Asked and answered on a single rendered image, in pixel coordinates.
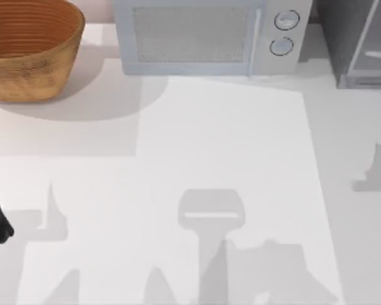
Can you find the microwave oven door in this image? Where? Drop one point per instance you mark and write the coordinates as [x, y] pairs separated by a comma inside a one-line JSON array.
[[187, 35]]

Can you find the microwave knob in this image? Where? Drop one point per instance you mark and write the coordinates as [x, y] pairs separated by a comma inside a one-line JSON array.
[[286, 19], [281, 46]]

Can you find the pale microwave oven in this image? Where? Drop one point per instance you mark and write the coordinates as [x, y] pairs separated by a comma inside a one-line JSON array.
[[300, 31]]

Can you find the brown woven basket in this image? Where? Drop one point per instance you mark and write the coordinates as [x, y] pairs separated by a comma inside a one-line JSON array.
[[28, 73]]

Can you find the grey cabinet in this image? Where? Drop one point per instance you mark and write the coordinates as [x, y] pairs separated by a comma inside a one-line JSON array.
[[339, 38]]

